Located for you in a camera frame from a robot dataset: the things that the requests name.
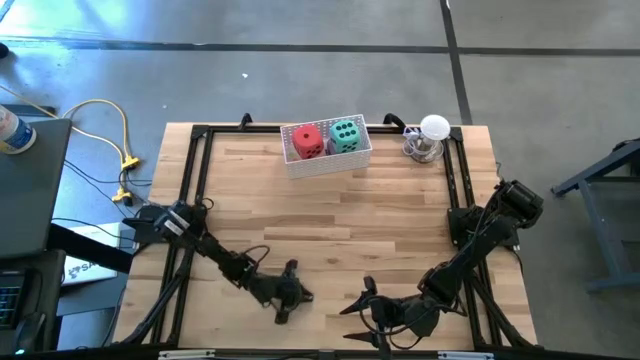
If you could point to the black aluminium table frame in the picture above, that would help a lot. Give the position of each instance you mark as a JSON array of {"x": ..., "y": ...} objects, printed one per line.
[{"x": 225, "y": 129}]

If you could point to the white bottle blue label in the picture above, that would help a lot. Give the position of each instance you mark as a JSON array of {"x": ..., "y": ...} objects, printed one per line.
[{"x": 15, "y": 135}]

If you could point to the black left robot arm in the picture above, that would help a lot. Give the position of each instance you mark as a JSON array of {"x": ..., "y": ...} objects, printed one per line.
[{"x": 220, "y": 257}]

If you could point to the black desk support bar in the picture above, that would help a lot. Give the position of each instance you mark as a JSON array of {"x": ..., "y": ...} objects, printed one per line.
[{"x": 90, "y": 248}]

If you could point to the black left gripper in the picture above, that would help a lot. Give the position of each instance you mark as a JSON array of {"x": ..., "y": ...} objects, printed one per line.
[{"x": 277, "y": 292}]

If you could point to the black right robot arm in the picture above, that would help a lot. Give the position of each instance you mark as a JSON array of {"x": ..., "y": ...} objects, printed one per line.
[{"x": 480, "y": 240}]

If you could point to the large red foam die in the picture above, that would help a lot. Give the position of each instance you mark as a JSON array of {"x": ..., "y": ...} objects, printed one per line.
[{"x": 308, "y": 137}]

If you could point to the backlit black keyboard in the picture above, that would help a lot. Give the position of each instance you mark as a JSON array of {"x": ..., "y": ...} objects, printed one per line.
[{"x": 7, "y": 307}]

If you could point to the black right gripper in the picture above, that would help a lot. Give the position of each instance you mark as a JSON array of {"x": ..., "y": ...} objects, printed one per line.
[{"x": 405, "y": 315}]

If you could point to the large green foam die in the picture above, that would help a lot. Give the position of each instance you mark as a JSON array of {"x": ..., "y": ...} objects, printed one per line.
[{"x": 344, "y": 143}]

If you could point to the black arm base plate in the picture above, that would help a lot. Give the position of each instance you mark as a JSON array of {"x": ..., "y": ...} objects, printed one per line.
[
  {"x": 456, "y": 240},
  {"x": 140, "y": 229}
]

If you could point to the grey side desk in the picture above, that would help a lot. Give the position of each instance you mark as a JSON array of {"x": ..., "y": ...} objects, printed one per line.
[{"x": 30, "y": 190}]

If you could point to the white perforated basket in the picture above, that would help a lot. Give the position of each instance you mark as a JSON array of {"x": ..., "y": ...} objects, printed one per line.
[{"x": 330, "y": 164}]

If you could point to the white bracket bar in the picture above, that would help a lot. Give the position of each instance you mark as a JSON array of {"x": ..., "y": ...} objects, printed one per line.
[
  {"x": 185, "y": 354},
  {"x": 465, "y": 356}
]

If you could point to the black computer mouse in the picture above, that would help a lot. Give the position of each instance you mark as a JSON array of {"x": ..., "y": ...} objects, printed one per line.
[{"x": 29, "y": 332}]

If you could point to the black lower desk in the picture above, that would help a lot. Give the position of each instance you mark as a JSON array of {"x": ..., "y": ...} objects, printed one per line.
[{"x": 47, "y": 300}]

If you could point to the white printed box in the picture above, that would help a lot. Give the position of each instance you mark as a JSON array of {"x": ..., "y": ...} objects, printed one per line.
[{"x": 87, "y": 270}]

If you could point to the blue metal stand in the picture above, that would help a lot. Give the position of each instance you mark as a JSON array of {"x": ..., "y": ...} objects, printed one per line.
[{"x": 598, "y": 225}]

